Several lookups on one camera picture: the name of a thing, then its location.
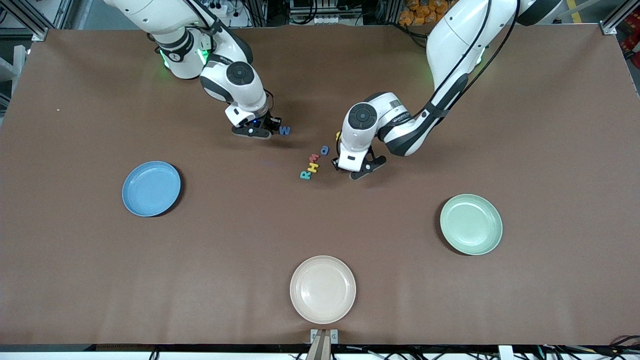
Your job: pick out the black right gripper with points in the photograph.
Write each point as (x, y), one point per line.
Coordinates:
(272, 121)

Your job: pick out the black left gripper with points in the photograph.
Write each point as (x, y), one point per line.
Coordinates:
(335, 166)

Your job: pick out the blue foam letter W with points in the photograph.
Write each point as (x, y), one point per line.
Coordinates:
(285, 131)

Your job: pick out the pink foam letter w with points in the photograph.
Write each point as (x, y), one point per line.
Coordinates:
(315, 157)

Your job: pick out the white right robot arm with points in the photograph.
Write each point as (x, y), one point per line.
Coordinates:
(250, 97)

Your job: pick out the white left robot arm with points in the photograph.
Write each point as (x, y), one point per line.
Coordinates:
(450, 45)

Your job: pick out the beige plate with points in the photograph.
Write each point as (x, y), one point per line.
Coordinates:
(322, 290)

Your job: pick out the blue plate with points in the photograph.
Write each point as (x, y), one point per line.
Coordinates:
(150, 190)

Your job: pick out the green plate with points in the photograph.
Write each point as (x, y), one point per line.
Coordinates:
(470, 225)

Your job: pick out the teal foam letter R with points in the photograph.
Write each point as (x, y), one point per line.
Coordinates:
(304, 175)

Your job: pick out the dark equipment rack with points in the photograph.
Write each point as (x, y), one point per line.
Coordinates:
(325, 19)

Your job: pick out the white power strip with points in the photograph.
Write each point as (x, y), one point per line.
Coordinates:
(222, 7)

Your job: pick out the brown table cover mat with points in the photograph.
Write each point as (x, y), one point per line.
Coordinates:
(225, 250)

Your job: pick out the orange snack bags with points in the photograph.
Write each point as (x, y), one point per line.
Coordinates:
(415, 12)

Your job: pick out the red box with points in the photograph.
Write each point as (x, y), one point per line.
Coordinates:
(633, 46)

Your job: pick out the grey metal mounting bracket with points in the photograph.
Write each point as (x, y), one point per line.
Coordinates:
(312, 339)

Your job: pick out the beige camera support post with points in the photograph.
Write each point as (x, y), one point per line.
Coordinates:
(315, 350)

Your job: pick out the black table edge rail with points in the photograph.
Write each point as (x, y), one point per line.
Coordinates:
(150, 348)

